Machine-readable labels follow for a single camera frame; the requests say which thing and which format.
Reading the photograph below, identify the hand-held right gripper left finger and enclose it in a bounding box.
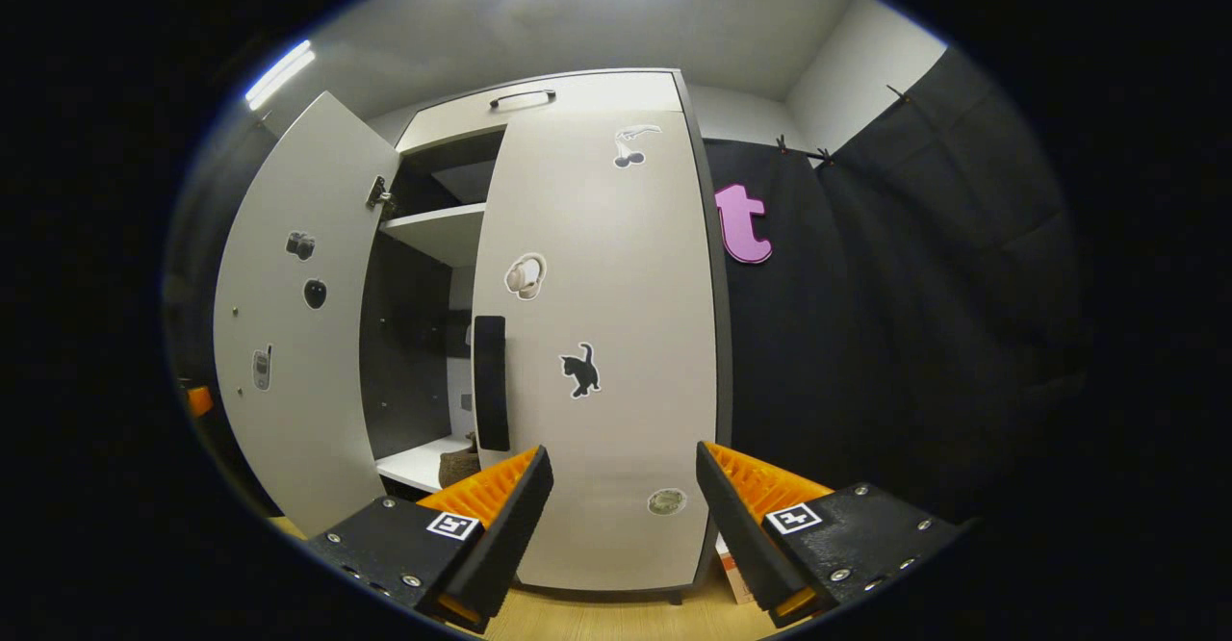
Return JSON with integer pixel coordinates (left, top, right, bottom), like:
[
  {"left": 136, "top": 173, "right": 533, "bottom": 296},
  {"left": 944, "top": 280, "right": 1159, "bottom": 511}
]
[{"left": 306, "top": 444, "right": 556, "bottom": 634}]

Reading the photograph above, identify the ceiling light panel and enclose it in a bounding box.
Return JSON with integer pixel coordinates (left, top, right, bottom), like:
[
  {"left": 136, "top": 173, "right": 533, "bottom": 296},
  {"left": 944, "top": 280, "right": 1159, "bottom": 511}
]
[{"left": 244, "top": 39, "right": 317, "bottom": 111}]

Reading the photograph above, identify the black backdrop cloth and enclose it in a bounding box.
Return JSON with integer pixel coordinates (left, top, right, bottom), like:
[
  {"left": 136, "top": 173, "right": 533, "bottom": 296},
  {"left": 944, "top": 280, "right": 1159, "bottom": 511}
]
[{"left": 703, "top": 44, "right": 1089, "bottom": 526}]

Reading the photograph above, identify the brown fuzzy shoe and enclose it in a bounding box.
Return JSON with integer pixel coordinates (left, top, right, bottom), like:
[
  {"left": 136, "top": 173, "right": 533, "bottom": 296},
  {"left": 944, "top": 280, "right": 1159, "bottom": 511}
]
[{"left": 439, "top": 432, "right": 482, "bottom": 490}]

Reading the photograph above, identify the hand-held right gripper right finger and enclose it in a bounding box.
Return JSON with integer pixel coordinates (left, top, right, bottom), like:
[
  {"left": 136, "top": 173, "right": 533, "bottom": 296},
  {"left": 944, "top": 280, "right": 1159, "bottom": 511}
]
[{"left": 691, "top": 439, "right": 963, "bottom": 628}]

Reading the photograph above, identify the white shoe cabinet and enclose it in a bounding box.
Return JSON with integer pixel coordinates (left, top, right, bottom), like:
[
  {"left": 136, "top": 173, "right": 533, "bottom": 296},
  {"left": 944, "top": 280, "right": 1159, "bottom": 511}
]
[{"left": 358, "top": 68, "right": 734, "bottom": 603}]

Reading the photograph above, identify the white orange box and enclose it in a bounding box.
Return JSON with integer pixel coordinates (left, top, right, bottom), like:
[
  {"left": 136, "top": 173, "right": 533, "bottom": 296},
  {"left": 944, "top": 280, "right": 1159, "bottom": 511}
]
[{"left": 714, "top": 532, "right": 761, "bottom": 605}]

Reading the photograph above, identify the white shoe cabinet door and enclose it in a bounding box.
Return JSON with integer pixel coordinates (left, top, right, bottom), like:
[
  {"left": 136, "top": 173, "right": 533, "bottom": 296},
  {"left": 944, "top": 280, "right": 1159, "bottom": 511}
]
[
  {"left": 212, "top": 90, "right": 400, "bottom": 538},
  {"left": 470, "top": 107, "right": 721, "bottom": 592}
]

